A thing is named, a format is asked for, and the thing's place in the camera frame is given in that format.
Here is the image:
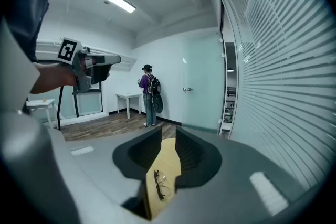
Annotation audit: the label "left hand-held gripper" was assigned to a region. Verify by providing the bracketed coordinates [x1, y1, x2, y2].
[57, 37, 122, 93]

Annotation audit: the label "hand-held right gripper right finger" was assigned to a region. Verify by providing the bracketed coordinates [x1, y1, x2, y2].
[153, 125, 316, 224]

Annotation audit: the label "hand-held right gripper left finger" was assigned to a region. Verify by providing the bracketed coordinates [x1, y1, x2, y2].
[0, 112, 163, 224]

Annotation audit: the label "black-framed eyeglasses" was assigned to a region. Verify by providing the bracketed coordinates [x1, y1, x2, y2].
[153, 169, 173, 202]

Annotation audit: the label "person's left forearm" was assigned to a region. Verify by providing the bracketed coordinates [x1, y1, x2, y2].
[30, 62, 77, 94]

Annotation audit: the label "person's left hand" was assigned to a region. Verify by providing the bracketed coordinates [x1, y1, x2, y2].
[80, 56, 96, 70]

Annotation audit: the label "white table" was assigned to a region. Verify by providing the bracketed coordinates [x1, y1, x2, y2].
[26, 98, 57, 129]
[115, 92, 143, 120]

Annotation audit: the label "black backpack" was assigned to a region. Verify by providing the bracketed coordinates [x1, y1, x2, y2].
[147, 74, 162, 97]

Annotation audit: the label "round wooden side table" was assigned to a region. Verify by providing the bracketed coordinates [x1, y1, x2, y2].
[145, 138, 182, 220]

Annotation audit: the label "black oval bag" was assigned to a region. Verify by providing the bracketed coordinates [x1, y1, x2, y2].
[151, 93, 164, 114]

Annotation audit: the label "black shelf rack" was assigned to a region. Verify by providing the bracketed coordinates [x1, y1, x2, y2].
[225, 86, 237, 124]

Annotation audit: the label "frosted glass door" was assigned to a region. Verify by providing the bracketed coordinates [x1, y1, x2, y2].
[182, 34, 226, 135]

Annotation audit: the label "person's dark blue shirt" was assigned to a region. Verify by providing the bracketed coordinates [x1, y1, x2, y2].
[5, 0, 50, 63]

